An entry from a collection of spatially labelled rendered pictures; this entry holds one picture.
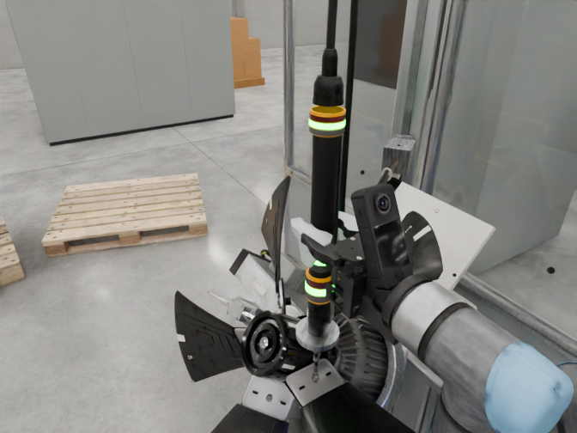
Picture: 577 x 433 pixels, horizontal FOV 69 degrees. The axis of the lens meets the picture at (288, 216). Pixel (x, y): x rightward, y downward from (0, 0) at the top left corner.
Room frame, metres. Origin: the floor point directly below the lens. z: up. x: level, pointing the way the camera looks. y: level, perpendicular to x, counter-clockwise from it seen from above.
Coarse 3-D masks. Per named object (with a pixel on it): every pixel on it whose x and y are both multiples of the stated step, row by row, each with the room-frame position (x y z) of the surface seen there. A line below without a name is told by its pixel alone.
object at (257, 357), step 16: (256, 320) 0.59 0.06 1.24; (272, 320) 0.58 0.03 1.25; (288, 320) 0.57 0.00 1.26; (256, 336) 0.57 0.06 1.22; (272, 336) 0.55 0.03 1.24; (288, 336) 0.53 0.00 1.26; (256, 352) 0.54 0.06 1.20; (272, 352) 0.52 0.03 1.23; (288, 352) 0.51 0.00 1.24; (304, 352) 0.53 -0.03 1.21; (320, 352) 0.57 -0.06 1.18; (256, 368) 0.52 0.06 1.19; (272, 368) 0.50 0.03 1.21
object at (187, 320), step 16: (176, 304) 0.78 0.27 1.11; (192, 304) 0.73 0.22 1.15; (176, 320) 0.76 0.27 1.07; (192, 320) 0.72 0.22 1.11; (208, 320) 0.69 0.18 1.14; (192, 336) 0.71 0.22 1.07; (208, 336) 0.68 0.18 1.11; (224, 336) 0.65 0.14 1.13; (192, 352) 0.71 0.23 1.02; (208, 352) 0.68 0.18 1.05; (224, 352) 0.66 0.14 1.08; (240, 352) 0.63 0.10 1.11; (192, 368) 0.70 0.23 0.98; (208, 368) 0.68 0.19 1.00; (224, 368) 0.66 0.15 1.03
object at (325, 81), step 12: (324, 60) 0.49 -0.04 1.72; (336, 60) 0.49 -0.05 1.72; (324, 72) 0.49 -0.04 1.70; (336, 72) 0.49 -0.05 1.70; (324, 84) 0.48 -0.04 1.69; (336, 84) 0.48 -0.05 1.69; (324, 96) 0.48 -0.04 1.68; (336, 96) 0.48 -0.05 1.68; (312, 312) 0.48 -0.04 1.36; (324, 312) 0.48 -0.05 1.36; (312, 324) 0.48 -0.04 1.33; (324, 324) 0.48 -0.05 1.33
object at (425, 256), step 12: (408, 216) 0.68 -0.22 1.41; (420, 216) 0.64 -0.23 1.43; (420, 228) 0.60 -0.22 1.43; (408, 240) 0.59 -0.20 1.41; (420, 240) 0.57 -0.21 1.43; (432, 240) 0.55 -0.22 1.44; (408, 252) 0.56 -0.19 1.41; (420, 252) 0.54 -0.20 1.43; (432, 252) 0.52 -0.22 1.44; (420, 264) 0.51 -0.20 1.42; (432, 264) 0.50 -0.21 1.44; (432, 276) 0.48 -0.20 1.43; (336, 300) 0.60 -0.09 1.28; (336, 312) 0.53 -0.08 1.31
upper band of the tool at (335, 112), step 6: (312, 108) 0.50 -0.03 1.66; (318, 108) 0.51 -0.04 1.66; (324, 108) 0.52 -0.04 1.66; (330, 108) 0.51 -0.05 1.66; (336, 108) 0.51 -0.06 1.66; (342, 108) 0.50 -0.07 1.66; (318, 114) 0.48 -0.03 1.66; (324, 114) 0.47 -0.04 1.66; (330, 114) 0.47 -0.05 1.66; (336, 114) 0.47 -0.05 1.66; (342, 114) 0.48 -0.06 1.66; (312, 120) 0.48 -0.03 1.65
